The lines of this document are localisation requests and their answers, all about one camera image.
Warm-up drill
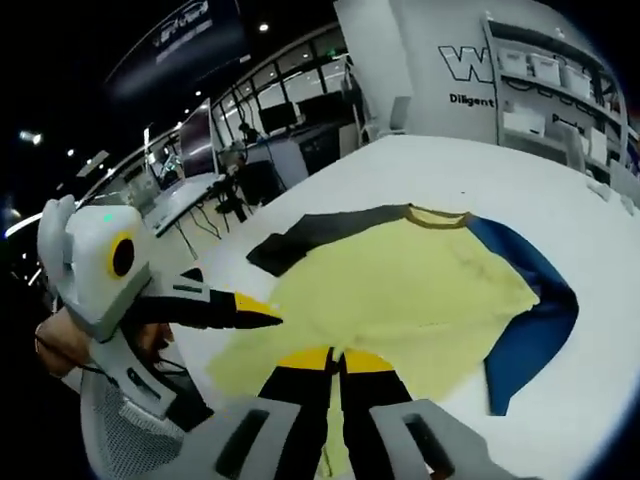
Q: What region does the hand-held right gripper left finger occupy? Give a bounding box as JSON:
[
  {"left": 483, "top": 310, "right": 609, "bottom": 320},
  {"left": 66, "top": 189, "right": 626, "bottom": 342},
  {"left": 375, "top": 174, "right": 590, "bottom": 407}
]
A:
[{"left": 214, "top": 345, "right": 335, "bottom": 480}]

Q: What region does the white cardboard box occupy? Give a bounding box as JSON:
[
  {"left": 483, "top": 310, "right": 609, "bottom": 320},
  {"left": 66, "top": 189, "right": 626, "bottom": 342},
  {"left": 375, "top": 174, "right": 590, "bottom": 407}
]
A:
[
  {"left": 502, "top": 109, "right": 546, "bottom": 139},
  {"left": 587, "top": 127, "right": 609, "bottom": 160}
]

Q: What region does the black hanging sign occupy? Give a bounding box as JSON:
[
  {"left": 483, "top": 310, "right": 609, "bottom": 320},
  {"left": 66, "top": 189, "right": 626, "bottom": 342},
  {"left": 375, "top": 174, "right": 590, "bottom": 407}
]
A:
[{"left": 105, "top": 0, "right": 250, "bottom": 99}]

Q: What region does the large upright display screen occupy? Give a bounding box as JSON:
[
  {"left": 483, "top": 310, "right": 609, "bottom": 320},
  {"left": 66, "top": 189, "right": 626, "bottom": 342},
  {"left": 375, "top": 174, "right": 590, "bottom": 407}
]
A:
[{"left": 178, "top": 102, "right": 220, "bottom": 180}]

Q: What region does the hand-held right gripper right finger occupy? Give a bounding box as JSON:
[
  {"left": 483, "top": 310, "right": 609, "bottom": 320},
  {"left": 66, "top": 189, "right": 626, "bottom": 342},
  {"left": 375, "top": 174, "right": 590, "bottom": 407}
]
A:
[{"left": 339, "top": 347, "right": 494, "bottom": 480}]

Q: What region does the yellow blue grey garment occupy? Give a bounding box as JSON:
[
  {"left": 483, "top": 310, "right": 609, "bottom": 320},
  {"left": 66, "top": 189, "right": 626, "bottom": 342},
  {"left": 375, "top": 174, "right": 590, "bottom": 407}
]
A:
[{"left": 204, "top": 202, "right": 581, "bottom": 479}]

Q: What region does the person's left hand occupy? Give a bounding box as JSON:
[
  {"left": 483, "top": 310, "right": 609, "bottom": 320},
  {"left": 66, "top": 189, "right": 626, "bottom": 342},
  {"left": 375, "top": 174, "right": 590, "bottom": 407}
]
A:
[{"left": 34, "top": 307, "right": 96, "bottom": 379}]

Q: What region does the white metal rack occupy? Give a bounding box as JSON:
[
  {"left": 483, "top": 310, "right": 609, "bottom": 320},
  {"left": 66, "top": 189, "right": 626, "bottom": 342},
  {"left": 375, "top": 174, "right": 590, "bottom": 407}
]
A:
[{"left": 341, "top": 53, "right": 379, "bottom": 147}]

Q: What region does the black computer monitor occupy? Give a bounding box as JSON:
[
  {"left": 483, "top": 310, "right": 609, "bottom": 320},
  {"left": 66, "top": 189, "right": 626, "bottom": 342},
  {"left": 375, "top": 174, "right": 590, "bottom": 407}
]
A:
[
  {"left": 259, "top": 101, "right": 297, "bottom": 134},
  {"left": 297, "top": 91, "right": 347, "bottom": 124}
]

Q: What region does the grey mesh office chair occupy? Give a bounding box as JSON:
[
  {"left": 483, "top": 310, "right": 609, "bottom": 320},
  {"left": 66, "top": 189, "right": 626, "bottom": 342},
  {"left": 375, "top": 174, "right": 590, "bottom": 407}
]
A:
[{"left": 79, "top": 369, "right": 236, "bottom": 480}]

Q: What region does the grey metal shelf unit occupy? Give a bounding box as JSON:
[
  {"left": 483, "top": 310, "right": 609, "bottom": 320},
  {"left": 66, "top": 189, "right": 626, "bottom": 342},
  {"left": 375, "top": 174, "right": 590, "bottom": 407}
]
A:
[{"left": 480, "top": 13, "right": 632, "bottom": 176}]

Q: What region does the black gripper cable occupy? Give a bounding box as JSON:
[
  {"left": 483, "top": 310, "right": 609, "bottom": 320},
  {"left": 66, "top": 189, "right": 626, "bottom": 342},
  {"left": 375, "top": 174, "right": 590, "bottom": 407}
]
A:
[{"left": 64, "top": 357, "right": 189, "bottom": 384}]

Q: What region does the white storage bin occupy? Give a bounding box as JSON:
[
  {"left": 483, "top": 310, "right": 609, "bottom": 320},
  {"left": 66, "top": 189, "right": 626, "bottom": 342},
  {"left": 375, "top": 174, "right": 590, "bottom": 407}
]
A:
[
  {"left": 529, "top": 54, "right": 561, "bottom": 81},
  {"left": 560, "top": 64, "right": 592, "bottom": 99},
  {"left": 499, "top": 49, "right": 529, "bottom": 76}
]

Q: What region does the light grey chair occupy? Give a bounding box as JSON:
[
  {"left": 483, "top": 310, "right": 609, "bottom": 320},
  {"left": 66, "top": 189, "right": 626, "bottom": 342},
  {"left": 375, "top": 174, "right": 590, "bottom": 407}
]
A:
[{"left": 388, "top": 94, "right": 412, "bottom": 137}]

